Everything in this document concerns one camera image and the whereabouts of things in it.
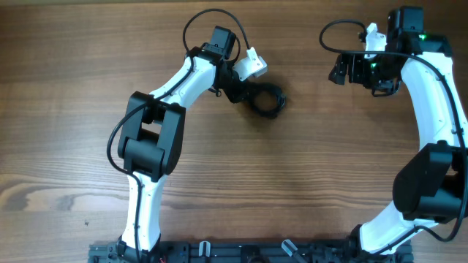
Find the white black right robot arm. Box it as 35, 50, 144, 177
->
328, 6, 467, 262

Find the black right camera cable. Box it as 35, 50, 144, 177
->
319, 18, 468, 256

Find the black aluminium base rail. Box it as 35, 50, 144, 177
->
88, 240, 414, 263

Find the black USB cable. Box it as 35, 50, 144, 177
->
248, 82, 287, 120

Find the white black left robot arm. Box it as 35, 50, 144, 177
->
108, 26, 268, 262

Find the black camera cable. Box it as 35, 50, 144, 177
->
106, 8, 251, 262
319, 18, 468, 256

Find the black left camera cable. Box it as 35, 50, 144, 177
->
106, 8, 251, 262

